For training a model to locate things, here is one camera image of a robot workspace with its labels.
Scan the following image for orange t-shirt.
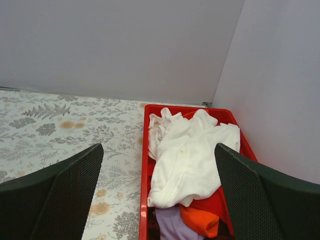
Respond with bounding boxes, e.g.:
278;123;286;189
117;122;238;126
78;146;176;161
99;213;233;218
179;205;220;238

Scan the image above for red t-shirt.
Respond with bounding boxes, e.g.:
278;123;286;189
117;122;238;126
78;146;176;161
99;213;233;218
182;111;235;237

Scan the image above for white t-shirt with robot print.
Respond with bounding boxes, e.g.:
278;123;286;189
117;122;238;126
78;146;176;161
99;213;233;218
147;107;241;209

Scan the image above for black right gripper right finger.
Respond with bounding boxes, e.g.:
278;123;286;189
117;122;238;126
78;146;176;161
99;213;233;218
214;143;320;240

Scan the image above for floral patterned table mat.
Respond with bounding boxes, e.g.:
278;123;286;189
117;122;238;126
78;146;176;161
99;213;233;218
0;90;146;240

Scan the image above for lavender t-shirt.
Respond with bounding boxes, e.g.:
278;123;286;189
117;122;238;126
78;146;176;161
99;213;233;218
154;206;205;240

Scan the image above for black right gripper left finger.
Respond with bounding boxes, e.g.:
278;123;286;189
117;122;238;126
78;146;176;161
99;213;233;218
0;143;104;240

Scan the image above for red plastic bin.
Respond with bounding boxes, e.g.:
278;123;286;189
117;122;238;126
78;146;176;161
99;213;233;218
138;104;258;240

